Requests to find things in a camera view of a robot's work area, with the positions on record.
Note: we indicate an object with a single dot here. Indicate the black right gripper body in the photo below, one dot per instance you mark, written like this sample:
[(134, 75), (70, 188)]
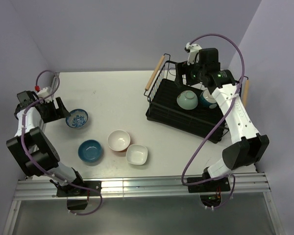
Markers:
[(194, 73)]

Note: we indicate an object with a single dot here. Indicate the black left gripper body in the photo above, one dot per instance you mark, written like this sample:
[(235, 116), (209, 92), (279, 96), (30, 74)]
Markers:
[(49, 109)]

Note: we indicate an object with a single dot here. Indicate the blue white patterned bowl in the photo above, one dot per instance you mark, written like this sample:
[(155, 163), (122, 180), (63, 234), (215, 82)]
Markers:
[(77, 118)]

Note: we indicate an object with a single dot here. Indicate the pale green ceramic bowl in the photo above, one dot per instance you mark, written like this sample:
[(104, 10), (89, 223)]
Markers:
[(187, 100)]

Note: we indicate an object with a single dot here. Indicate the teal and white bowl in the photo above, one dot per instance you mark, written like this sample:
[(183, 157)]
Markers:
[(207, 100)]

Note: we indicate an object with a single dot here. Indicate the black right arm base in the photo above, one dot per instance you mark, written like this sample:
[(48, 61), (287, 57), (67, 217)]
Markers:
[(211, 186)]

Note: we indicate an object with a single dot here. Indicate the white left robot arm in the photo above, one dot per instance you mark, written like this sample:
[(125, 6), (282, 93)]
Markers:
[(33, 151)]

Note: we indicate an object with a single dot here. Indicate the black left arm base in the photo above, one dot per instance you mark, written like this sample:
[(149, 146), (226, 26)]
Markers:
[(77, 199)]

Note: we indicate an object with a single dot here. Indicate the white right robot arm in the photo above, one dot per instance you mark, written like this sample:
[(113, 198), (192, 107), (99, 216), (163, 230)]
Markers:
[(248, 145)]

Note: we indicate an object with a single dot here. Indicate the blue ceramic bowl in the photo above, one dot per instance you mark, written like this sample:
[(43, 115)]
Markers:
[(90, 151)]

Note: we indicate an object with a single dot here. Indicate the orange bowl white inside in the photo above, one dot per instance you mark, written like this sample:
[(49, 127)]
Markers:
[(118, 140)]

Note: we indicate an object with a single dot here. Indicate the white square bowl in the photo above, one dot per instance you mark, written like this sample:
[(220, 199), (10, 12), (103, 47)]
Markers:
[(136, 154)]

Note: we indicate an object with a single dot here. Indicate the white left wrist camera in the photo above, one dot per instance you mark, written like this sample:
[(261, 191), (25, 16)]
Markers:
[(43, 92)]

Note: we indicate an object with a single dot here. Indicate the left wooden rack handle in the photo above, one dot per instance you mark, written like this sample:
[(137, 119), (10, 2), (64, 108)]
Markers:
[(155, 72)]

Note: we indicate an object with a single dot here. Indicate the wooden rack handle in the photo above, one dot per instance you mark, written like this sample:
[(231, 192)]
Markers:
[(245, 93), (155, 72)]

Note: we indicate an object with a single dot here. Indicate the right wooden rack handle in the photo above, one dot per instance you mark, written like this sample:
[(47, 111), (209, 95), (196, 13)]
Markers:
[(245, 93)]

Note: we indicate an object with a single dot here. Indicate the black wire dish rack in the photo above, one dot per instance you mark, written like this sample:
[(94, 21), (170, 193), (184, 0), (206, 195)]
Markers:
[(163, 107)]

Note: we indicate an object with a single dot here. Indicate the aluminium table edge rail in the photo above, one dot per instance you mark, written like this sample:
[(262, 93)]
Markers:
[(30, 190)]

